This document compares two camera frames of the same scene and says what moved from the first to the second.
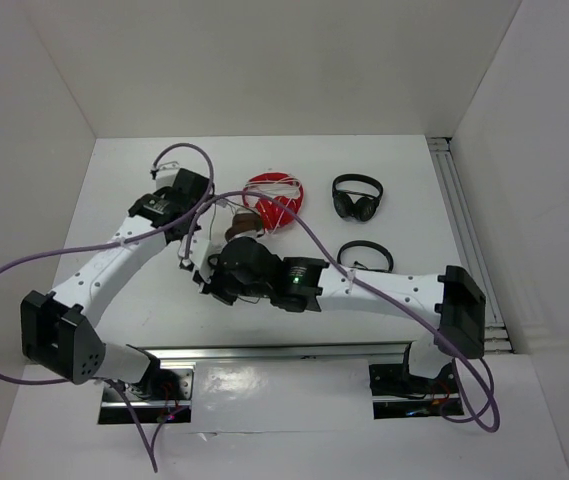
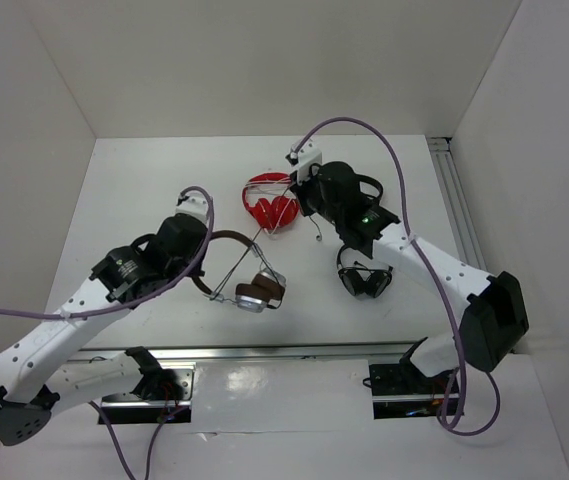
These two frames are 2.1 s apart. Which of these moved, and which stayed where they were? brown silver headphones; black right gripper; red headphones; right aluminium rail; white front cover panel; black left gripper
Moved: black left gripper; black right gripper; brown silver headphones
Stayed: red headphones; white front cover panel; right aluminium rail
